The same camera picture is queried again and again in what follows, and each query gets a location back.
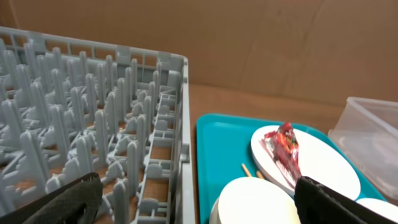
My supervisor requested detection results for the grey dish rack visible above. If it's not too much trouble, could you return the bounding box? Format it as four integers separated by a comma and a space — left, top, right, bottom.
1, 27, 196, 223

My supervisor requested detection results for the right wooden chopstick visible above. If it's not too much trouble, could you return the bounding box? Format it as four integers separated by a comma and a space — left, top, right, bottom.
256, 170, 264, 179

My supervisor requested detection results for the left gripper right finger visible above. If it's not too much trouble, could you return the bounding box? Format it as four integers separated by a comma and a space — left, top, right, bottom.
294, 176, 394, 224

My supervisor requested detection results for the large white plate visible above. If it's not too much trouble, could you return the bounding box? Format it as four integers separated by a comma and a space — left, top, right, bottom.
251, 125, 361, 200

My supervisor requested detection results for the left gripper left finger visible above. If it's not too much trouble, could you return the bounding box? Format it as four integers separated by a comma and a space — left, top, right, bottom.
1, 172, 103, 224

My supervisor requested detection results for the grey bowl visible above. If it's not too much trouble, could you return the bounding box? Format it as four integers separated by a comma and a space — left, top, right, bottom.
209, 199, 219, 224

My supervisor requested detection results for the clear plastic bin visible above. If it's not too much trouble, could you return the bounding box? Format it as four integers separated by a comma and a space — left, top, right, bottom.
328, 96, 397, 200

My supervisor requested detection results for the small white bowl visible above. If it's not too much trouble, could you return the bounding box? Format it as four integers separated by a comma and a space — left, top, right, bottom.
356, 198, 397, 223

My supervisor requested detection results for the left wooden chopstick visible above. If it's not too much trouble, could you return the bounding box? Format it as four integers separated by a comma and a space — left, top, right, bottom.
241, 164, 252, 177

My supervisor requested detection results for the red snack wrapper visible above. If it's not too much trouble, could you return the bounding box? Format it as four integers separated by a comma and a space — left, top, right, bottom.
259, 122, 302, 187

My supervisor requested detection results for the teal plastic tray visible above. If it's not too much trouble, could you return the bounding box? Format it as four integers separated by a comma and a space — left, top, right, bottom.
196, 114, 384, 223

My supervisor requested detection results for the white cup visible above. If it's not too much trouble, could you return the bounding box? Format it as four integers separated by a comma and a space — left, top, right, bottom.
217, 177, 300, 224

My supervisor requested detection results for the wooden chopstick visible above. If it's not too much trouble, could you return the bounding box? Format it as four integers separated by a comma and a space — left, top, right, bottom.
241, 164, 252, 177
256, 170, 264, 179

